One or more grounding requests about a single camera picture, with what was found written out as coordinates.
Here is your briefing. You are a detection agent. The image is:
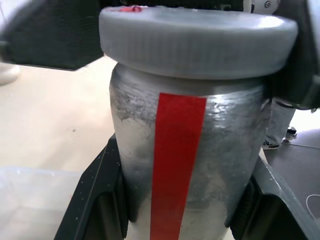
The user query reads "clear plastic jar red tape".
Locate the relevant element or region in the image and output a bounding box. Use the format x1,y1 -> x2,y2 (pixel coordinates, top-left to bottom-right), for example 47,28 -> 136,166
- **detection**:
109,61 -> 270,240

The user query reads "person's grey trouser leg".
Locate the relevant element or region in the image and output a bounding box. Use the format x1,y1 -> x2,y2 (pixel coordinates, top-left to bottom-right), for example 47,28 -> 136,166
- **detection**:
265,97 -> 299,144

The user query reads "clear plastic box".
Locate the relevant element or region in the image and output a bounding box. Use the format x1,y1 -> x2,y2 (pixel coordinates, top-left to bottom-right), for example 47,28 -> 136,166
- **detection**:
0,165 -> 86,240

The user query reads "thin white floor cable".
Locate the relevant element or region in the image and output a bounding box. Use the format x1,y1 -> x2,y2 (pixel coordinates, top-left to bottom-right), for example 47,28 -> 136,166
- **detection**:
305,193 -> 320,219

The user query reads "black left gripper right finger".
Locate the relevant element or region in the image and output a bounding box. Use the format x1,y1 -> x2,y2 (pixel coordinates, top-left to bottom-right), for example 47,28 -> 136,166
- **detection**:
225,152 -> 320,240

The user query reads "black and white shoe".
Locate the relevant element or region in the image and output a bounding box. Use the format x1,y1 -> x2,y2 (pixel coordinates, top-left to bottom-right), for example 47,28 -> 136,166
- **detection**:
261,138 -> 281,151
285,125 -> 299,141

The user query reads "grey ribbed jar lid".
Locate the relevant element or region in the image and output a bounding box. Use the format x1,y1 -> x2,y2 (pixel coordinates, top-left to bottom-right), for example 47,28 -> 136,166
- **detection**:
98,5 -> 300,81

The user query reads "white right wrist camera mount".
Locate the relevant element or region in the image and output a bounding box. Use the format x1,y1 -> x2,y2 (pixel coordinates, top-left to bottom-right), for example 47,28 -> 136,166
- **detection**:
242,0 -> 279,15

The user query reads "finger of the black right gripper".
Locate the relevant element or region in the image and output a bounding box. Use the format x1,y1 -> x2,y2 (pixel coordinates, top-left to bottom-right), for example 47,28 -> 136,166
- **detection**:
262,0 -> 320,111
0,0 -> 121,73

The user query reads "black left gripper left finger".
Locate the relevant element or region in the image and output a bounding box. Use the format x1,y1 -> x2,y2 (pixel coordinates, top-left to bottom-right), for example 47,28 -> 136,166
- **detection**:
53,136 -> 131,240

